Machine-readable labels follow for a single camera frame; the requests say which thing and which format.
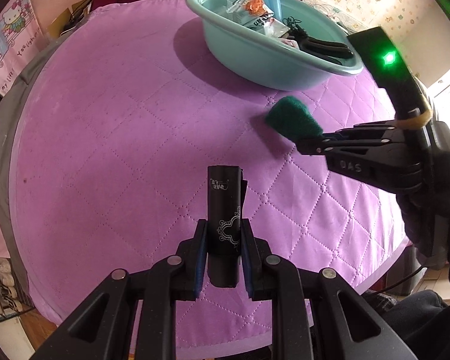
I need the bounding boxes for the green scouring pad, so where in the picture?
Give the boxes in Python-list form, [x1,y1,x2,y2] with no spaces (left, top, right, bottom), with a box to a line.
[265,96,323,143]

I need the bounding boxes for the black pouch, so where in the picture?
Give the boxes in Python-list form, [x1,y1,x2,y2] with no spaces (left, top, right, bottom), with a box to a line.
[206,165,248,288]

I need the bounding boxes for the black rubber gloves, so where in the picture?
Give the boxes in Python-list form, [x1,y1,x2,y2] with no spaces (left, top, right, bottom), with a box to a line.
[288,27,353,59]

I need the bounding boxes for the white plastic bag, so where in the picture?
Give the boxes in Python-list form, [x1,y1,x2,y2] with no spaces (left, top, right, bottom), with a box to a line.
[263,18,289,38]

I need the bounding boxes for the black hair ties bundle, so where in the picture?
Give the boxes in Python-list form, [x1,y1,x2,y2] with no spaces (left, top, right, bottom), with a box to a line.
[283,15,305,31]

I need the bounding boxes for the white orange snack bag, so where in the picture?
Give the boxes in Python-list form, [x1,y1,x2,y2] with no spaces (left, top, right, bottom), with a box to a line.
[226,0,275,30]

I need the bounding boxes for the black gloved right hand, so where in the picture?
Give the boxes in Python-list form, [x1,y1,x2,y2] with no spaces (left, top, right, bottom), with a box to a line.
[397,150,450,264]

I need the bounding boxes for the teal plastic basin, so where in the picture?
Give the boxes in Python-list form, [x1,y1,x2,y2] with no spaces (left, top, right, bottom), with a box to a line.
[186,0,364,91]

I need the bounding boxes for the purple quilted table cover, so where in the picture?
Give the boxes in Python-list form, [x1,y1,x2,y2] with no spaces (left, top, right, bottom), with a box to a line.
[9,0,407,323]

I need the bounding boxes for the hello kitty pink curtain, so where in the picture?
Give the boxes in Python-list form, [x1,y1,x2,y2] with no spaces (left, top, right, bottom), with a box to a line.
[0,0,49,95]

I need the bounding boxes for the cardboard box on floor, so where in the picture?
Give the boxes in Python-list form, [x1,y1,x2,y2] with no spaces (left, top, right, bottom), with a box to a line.
[47,0,93,40]

